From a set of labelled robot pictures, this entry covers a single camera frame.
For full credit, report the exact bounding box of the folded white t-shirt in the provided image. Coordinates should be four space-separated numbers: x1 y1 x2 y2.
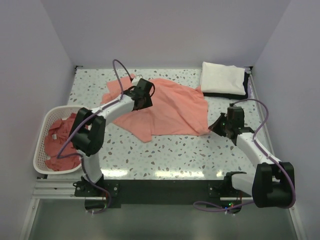
200 61 246 96

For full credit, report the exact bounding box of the folded black t-shirt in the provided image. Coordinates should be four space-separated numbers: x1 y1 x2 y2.
203 72 250 100

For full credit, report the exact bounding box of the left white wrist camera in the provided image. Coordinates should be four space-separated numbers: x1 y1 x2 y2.
131 75 142 86

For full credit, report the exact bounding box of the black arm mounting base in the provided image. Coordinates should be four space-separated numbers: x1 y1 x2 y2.
73 179 250 210

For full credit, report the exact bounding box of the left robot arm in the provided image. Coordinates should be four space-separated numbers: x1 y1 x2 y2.
68 78 156 196

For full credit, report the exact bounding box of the white plastic laundry basket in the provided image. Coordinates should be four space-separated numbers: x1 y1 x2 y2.
33 105 82 175

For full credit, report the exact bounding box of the dark pink crumpled t-shirt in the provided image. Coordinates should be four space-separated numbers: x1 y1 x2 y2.
44 113 81 172

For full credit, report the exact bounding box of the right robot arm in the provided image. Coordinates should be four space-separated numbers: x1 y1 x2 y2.
209 104 296 209

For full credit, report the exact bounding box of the salmon pink t-shirt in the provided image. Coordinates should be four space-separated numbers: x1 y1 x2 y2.
113 78 210 143

